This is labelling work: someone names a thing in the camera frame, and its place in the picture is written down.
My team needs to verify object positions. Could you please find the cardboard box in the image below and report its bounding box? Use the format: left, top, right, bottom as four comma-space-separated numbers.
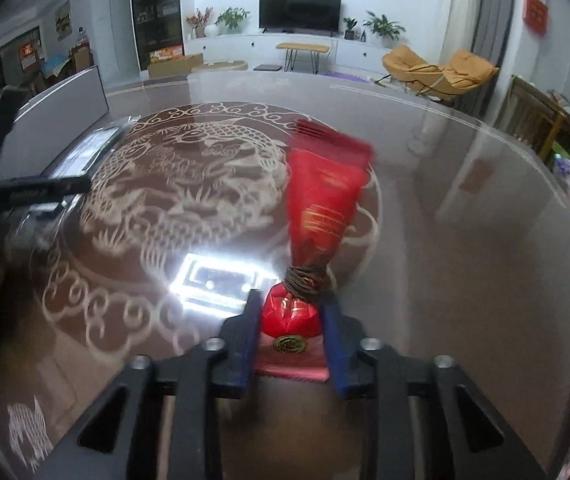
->
147, 53, 204, 79

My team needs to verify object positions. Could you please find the white standing air conditioner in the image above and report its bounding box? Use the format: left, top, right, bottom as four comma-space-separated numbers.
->
438, 0, 484, 69

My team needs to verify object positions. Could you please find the vase with red flowers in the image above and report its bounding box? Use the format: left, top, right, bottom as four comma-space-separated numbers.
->
186, 7, 214, 39

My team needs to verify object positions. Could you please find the red wall hanging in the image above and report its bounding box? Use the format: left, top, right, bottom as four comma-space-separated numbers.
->
522, 0, 550, 36

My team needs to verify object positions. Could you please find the dining table with blue cloth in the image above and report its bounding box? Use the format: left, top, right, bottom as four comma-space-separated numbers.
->
40, 55, 74, 79

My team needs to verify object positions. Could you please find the wooden bench with metal legs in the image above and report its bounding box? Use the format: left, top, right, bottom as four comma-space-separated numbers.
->
275, 42, 331, 74

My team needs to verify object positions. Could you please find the wall painting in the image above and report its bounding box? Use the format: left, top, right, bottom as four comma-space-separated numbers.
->
55, 1, 72, 42

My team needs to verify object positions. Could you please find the bushy green potted plant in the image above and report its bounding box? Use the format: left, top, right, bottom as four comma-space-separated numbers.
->
215, 6, 251, 36

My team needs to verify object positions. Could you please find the red foil gift pouch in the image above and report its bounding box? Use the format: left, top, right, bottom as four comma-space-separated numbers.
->
255, 119, 376, 384

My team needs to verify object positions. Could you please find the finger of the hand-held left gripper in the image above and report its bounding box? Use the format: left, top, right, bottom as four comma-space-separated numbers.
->
0, 174, 92, 207

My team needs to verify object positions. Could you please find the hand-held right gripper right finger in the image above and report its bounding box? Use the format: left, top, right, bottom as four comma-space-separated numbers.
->
321, 304, 548, 480

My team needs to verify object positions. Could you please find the grey curtain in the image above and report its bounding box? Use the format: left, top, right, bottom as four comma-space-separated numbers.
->
474, 0, 517, 69

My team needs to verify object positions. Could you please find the clear plastic box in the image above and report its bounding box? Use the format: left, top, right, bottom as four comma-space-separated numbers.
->
7, 117, 136, 248

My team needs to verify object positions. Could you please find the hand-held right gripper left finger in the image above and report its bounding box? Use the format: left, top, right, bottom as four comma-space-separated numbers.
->
32, 289, 264, 480

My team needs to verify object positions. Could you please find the white TV cabinet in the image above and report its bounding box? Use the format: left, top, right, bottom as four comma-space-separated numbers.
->
185, 32, 402, 70

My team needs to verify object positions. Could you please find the wooden rack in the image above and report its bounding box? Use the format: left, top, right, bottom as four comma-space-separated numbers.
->
495, 75, 567, 157

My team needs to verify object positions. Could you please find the black display cabinet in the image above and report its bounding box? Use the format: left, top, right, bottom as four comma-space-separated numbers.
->
130, 0, 185, 72

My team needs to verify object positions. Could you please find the grey sofa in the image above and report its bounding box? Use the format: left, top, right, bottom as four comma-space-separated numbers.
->
15, 65, 110, 181

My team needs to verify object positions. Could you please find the black television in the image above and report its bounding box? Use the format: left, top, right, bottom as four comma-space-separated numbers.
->
259, 0, 342, 31

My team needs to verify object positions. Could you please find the leafy potted plant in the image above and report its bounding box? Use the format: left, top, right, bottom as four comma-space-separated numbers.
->
362, 10, 407, 44

